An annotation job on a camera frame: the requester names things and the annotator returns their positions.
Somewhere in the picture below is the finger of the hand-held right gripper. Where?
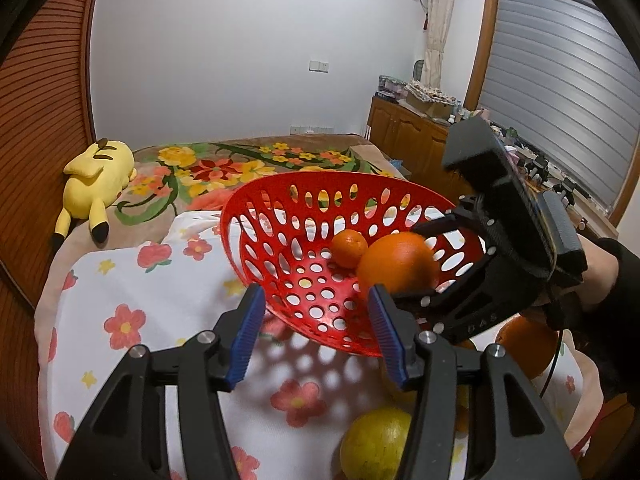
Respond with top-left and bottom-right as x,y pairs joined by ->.
411,199 -> 495,240
392,254 -> 547,345

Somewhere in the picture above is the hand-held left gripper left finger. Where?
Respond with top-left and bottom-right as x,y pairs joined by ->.
54,284 -> 267,480

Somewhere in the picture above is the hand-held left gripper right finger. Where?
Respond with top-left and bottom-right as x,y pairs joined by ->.
367,284 -> 583,480

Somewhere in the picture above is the large orange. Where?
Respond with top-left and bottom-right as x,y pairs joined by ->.
356,232 -> 441,296
492,316 -> 560,380

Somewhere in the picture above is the large yellow-green citrus fruit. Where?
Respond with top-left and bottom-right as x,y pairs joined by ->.
340,406 -> 414,480

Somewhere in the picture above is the red perforated plastic basket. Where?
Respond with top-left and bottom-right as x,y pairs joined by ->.
220,171 -> 487,358

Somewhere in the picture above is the person's right forearm black sleeve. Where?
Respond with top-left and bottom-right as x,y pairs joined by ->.
595,237 -> 640,411

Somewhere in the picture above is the person's right hand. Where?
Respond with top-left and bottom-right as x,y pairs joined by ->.
579,241 -> 622,307

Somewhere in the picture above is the white flower-print cloth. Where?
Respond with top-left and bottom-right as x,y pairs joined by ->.
42,210 -> 601,480

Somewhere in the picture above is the wooden cabinet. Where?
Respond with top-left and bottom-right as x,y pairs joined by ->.
366,96 -> 621,261

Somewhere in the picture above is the cardboard box with clutter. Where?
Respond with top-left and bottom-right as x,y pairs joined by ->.
399,82 -> 456,120

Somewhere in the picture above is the grey window roller blind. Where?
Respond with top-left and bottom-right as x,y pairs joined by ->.
462,0 -> 640,211

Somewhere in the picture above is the stack of clear storage boxes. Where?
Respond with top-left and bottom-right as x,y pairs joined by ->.
376,75 -> 410,102

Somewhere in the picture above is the brown floral blanket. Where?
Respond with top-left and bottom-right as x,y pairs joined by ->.
35,134 -> 416,311

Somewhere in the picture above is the beige curtain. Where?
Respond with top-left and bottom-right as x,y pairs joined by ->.
417,0 -> 456,86

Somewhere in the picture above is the yellow plush toy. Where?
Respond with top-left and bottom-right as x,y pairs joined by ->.
52,137 -> 138,251

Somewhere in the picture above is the wooden slatted wardrobe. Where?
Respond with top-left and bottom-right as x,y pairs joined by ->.
0,0 -> 108,306

